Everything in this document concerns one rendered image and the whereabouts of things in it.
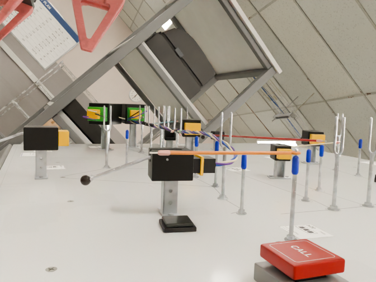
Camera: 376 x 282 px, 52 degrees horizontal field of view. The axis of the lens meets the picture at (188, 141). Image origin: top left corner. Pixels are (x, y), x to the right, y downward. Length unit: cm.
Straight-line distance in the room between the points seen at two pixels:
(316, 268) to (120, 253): 19
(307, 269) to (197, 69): 137
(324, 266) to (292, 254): 3
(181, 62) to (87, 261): 129
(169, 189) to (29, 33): 770
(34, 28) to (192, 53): 670
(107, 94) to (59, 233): 752
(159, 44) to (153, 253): 124
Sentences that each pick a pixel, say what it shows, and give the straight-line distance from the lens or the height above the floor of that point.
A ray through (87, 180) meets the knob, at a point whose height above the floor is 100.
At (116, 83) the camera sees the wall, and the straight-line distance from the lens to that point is 801.
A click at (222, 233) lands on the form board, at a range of 48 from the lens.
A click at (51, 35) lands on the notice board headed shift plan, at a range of 814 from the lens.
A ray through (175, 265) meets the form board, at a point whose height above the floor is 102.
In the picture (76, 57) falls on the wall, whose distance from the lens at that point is 806.
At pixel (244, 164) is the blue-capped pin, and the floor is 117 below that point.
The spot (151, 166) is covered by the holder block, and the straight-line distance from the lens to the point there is 51.
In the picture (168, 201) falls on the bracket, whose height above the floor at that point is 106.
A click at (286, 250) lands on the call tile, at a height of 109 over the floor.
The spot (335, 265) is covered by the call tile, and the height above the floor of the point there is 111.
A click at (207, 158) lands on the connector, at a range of 53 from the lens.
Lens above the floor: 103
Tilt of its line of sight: 12 degrees up
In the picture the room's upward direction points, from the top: 47 degrees clockwise
